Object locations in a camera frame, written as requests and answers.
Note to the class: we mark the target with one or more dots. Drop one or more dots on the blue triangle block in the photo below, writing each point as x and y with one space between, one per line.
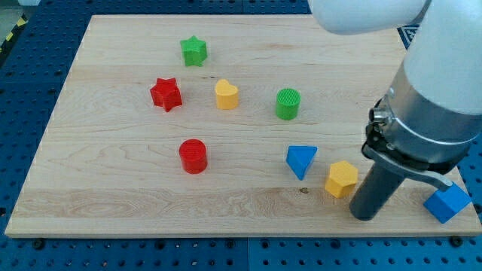
300 158

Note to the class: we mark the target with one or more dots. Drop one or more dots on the light wooden board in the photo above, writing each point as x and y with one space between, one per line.
108 164

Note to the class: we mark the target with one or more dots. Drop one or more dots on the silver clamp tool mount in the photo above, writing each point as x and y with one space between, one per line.
410 136

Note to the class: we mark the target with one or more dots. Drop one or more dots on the red star block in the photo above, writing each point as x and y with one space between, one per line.
166 94

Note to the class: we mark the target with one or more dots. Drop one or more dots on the green cylinder block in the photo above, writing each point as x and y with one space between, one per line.
287 103

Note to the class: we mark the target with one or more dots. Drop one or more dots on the red cylinder block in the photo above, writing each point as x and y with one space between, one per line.
193 156

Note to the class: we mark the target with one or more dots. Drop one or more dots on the yellow heart block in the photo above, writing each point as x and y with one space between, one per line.
226 94

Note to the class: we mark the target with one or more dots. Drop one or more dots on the yellow hexagon block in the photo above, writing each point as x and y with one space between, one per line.
341 179

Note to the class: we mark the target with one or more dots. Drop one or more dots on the green star block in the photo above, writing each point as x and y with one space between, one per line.
194 51

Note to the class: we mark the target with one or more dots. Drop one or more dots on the blue cube block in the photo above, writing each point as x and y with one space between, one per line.
444 205

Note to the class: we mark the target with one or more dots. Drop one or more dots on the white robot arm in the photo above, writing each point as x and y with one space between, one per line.
444 58

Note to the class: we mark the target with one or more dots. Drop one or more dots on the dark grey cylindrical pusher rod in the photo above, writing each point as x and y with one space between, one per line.
378 186

